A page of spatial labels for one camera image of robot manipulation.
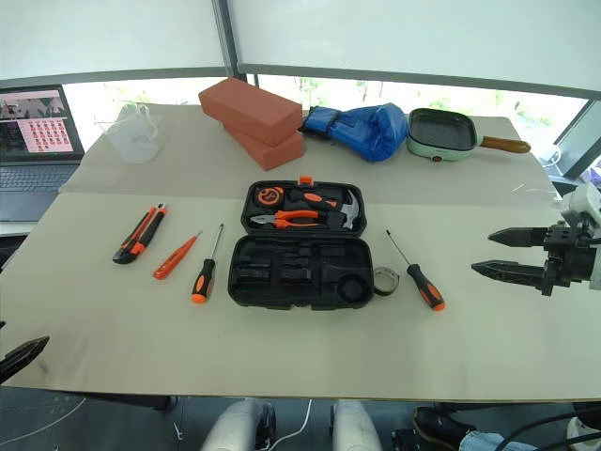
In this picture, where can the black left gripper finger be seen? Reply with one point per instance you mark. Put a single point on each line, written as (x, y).
(21, 359)

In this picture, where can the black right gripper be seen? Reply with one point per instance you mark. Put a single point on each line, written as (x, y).
(565, 260)

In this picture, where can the orange voltage tester pen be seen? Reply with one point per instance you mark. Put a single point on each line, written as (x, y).
(176, 257)

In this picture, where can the black tool case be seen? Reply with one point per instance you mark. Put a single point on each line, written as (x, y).
(300, 277)

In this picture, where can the grey tape roll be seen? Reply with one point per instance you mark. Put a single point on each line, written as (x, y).
(389, 282)

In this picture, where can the green electric frying pan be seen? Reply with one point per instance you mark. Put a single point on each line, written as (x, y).
(439, 131)

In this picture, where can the claw hammer with black grip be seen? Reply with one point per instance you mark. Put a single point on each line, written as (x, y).
(349, 209)

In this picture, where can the orange black utility knife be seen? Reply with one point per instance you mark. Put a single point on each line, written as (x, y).
(141, 233)

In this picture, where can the black leather shoe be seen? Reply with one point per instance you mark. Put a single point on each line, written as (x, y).
(439, 425)

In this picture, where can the blue boxing glove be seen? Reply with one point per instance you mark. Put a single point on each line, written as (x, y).
(371, 131)

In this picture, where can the blue jeans leg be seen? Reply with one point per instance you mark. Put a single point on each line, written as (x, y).
(483, 442)

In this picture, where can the silver rounded robot leg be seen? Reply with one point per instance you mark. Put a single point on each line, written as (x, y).
(235, 427)
(354, 427)

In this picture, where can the open laptop with pink screen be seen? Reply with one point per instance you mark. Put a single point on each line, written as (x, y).
(35, 127)

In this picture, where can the clear plastic measuring cup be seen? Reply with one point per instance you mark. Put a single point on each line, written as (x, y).
(134, 136)

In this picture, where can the orange black tape measure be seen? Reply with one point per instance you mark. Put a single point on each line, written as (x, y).
(270, 196)

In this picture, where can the red brown foam brick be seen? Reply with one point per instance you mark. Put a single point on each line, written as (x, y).
(253, 105)
(277, 152)

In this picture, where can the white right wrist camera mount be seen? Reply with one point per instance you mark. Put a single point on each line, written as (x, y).
(584, 202)

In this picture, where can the grey window frame post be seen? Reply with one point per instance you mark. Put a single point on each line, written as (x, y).
(226, 37)

